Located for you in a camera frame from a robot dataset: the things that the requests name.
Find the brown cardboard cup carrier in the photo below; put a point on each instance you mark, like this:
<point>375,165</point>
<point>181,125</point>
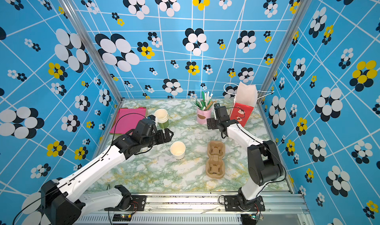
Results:
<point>215,166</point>

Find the stack of paper cups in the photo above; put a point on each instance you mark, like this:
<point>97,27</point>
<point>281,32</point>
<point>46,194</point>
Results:
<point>162,118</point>

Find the pink napkin stack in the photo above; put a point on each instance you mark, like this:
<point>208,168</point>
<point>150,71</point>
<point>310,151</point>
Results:
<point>127,119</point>

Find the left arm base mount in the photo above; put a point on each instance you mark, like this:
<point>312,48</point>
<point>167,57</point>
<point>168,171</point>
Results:
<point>132,204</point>

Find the white paper cup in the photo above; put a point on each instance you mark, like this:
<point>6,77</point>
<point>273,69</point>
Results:
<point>178,150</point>

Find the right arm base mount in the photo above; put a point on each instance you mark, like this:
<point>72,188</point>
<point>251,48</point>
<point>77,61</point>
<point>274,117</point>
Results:
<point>237,203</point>

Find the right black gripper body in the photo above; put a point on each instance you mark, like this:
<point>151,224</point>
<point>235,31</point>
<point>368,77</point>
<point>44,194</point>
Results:
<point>214,124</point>

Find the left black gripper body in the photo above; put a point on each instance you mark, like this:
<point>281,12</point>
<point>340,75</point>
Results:
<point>156,139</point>

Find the pink straw holder cup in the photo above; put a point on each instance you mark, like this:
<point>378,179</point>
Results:
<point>203,115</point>

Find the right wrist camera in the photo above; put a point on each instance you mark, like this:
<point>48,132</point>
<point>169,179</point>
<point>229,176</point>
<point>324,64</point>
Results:
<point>221,113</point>

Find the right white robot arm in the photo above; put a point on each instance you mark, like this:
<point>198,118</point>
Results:
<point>263,163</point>

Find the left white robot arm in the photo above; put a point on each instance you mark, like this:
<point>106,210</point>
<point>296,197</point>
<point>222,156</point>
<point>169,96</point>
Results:
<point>65,201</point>

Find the red paper gift bag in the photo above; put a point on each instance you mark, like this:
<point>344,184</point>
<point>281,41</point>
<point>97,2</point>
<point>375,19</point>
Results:
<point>244,103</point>

